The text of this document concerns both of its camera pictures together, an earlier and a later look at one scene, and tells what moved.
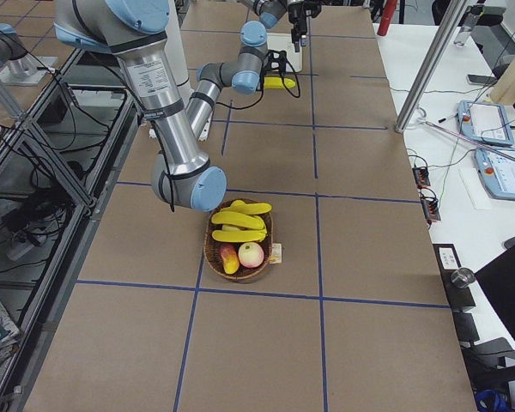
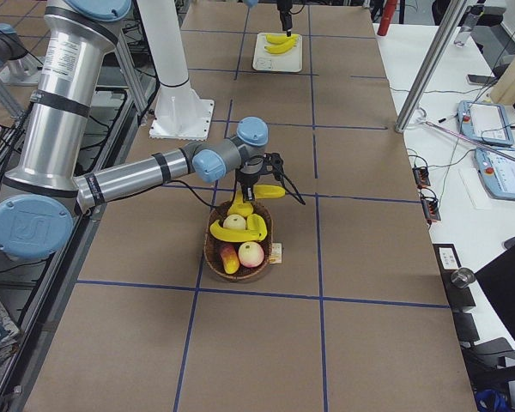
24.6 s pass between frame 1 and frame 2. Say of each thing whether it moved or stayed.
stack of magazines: stayed
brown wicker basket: stayed
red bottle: stayed
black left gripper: moved
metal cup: stayed
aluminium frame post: stayed
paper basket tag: stayed
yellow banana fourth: stayed
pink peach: stayed
